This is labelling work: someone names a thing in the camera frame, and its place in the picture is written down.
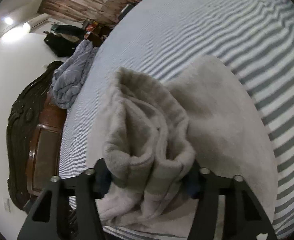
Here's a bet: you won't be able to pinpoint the grey white striped bed sheet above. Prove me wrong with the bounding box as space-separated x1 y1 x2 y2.
59 0 294 239

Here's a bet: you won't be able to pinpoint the dark wooden headboard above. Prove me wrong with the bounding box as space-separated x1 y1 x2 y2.
6 61 67 213

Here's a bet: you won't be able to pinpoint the blue grey folded quilt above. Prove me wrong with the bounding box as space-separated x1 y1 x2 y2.
50 40 99 109

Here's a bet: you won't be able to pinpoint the grey fleece pants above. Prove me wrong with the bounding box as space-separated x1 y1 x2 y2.
87 55 278 237

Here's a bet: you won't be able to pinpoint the white air conditioner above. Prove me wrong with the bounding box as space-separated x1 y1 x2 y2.
23 14 50 33

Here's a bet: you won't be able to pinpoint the black hanging bag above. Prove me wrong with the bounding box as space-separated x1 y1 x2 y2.
43 23 85 58

